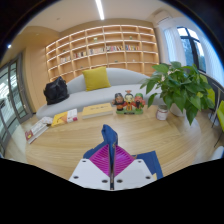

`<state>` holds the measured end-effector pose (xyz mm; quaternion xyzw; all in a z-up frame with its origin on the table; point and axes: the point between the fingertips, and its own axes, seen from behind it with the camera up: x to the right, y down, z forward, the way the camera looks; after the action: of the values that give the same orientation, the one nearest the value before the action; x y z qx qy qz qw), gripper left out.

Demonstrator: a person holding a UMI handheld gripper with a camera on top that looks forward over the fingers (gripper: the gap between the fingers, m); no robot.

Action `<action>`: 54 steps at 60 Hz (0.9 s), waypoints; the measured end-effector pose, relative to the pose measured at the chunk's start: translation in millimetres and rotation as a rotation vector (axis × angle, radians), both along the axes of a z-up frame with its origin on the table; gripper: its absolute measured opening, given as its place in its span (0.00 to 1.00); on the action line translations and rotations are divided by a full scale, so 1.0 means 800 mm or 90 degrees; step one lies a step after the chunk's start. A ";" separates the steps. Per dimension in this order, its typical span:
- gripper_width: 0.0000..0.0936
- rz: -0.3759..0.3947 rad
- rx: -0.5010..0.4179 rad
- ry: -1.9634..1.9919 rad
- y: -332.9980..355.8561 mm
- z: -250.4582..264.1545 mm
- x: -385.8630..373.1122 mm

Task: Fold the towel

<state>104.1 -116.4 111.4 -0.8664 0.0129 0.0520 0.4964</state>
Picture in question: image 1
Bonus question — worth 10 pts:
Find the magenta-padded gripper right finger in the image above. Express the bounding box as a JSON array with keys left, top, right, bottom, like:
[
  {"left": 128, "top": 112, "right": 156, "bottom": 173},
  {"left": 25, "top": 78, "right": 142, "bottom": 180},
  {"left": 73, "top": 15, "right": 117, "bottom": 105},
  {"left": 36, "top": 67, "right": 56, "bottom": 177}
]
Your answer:
[{"left": 112, "top": 144, "right": 157, "bottom": 191}]

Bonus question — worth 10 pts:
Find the grey curved sofa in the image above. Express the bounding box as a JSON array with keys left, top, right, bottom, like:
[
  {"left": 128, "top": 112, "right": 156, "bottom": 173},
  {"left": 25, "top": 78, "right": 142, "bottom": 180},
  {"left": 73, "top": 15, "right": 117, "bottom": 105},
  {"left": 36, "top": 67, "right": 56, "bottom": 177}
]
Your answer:
[{"left": 35, "top": 67, "right": 164, "bottom": 119}]

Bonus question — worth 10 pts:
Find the white sheer curtain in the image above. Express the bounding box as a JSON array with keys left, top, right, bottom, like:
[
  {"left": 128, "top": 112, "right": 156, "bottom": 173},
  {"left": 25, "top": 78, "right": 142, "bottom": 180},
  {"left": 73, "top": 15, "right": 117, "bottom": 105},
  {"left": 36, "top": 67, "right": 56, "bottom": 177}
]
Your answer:
[{"left": 163, "top": 26, "right": 188, "bottom": 68}]

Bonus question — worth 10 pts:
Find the white air conditioner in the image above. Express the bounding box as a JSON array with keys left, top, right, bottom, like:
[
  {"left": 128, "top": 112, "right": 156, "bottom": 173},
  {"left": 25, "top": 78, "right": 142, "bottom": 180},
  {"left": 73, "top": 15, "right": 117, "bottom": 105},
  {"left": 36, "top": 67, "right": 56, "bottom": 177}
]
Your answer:
[{"left": 151, "top": 9, "right": 175, "bottom": 26}]

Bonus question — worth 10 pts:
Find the long ceiling light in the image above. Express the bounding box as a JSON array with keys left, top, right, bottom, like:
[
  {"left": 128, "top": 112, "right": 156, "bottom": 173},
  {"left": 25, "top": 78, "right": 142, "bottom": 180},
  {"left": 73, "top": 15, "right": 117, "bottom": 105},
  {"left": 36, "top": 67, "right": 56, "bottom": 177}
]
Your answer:
[{"left": 94, "top": 0, "right": 106, "bottom": 21}]

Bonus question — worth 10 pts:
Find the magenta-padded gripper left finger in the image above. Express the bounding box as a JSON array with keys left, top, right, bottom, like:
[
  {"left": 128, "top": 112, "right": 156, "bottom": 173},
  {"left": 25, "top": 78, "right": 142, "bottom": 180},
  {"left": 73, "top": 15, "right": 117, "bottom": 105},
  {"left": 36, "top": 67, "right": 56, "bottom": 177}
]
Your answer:
[{"left": 68, "top": 143, "right": 113, "bottom": 191}]

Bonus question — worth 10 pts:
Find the flat yellow box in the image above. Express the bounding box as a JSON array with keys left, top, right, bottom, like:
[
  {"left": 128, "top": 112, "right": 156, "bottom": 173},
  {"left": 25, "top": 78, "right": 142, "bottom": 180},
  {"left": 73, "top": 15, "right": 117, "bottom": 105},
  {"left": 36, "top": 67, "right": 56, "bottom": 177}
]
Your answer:
[{"left": 81, "top": 102, "right": 114, "bottom": 120}]

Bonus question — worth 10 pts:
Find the white chair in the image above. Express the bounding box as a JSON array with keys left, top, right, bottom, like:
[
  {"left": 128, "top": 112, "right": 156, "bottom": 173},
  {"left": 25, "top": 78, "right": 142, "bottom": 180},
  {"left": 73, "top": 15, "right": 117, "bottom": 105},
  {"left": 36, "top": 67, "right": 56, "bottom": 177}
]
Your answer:
[{"left": 209, "top": 145, "right": 224, "bottom": 161}]

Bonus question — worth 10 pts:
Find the white red book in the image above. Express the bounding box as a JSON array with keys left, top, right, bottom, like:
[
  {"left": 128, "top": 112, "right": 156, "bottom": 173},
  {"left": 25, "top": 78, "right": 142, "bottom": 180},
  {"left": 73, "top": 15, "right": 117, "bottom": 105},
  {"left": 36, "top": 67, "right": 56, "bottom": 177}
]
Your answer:
[{"left": 66, "top": 108, "right": 79, "bottom": 124}]

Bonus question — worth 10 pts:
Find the colourful figurine set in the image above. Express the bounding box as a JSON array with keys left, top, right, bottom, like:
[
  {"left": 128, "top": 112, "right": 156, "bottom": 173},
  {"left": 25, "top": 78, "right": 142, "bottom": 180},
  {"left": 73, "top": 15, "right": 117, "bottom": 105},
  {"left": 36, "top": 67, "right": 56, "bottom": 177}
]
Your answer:
[{"left": 112, "top": 89, "right": 146, "bottom": 116}]

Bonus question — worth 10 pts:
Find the yellow cushion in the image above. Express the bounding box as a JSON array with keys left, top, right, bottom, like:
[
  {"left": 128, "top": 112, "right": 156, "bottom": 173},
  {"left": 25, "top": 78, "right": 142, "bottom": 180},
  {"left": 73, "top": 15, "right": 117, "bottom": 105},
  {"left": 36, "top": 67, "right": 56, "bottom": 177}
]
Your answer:
[{"left": 81, "top": 65, "right": 112, "bottom": 92}]

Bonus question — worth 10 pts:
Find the green leafy potted plant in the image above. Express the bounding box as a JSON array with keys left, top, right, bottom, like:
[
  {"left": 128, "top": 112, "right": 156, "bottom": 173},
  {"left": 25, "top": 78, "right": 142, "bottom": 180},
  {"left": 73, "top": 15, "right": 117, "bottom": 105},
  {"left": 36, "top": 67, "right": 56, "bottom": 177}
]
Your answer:
[{"left": 139, "top": 61, "right": 216, "bottom": 126}]

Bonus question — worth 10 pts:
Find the small white jar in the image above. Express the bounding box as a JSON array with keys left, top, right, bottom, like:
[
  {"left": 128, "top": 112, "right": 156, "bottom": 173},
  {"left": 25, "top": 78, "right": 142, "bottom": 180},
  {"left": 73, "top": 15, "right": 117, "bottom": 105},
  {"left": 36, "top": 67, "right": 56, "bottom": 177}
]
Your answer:
[{"left": 155, "top": 104, "right": 169, "bottom": 121}]

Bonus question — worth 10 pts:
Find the black bag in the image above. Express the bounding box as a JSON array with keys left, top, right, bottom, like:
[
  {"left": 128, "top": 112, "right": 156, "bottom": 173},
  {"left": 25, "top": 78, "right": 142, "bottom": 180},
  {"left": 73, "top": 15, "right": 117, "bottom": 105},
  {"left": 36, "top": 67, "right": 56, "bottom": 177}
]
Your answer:
[{"left": 43, "top": 75, "right": 70, "bottom": 106}]

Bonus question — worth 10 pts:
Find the glass door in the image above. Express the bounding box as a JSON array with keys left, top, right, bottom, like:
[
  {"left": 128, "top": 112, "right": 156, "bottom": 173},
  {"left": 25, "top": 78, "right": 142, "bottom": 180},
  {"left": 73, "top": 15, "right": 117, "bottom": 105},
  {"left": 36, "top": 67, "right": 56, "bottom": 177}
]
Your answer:
[{"left": 0, "top": 53, "right": 34, "bottom": 158}]

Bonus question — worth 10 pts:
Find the dark framed window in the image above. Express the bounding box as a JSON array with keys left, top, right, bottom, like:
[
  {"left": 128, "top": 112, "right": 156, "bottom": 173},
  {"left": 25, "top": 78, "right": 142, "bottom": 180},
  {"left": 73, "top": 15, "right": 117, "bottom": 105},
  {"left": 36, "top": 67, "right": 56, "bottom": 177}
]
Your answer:
[{"left": 176, "top": 26, "right": 208, "bottom": 73}]

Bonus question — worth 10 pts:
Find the blue cartoon print towel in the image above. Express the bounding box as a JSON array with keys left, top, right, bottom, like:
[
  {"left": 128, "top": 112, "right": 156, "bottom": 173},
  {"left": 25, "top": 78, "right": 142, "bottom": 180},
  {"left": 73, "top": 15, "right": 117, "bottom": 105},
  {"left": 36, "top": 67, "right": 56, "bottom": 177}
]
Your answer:
[{"left": 82, "top": 124, "right": 164, "bottom": 181}]

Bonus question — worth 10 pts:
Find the wooden shelf unit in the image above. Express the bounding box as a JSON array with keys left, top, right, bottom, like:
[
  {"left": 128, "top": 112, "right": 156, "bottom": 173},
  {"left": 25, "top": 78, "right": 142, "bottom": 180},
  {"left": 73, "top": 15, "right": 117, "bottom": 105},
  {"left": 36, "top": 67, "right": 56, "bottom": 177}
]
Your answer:
[{"left": 44, "top": 24, "right": 160, "bottom": 83}]

